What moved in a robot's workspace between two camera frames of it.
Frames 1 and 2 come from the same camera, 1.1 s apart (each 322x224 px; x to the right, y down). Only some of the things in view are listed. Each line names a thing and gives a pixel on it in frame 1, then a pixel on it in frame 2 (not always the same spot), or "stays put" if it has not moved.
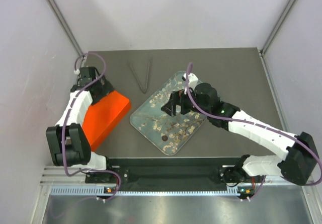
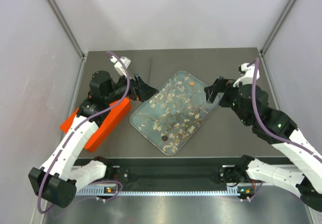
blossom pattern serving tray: x=166 y=132 stays put
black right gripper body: x=187 y=105 to x=230 y=97
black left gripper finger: x=106 y=90 to x=145 y=92
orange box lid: x=102 y=117 stays put
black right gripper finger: x=169 y=108 to x=211 y=92
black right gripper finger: x=176 y=96 to x=221 y=84
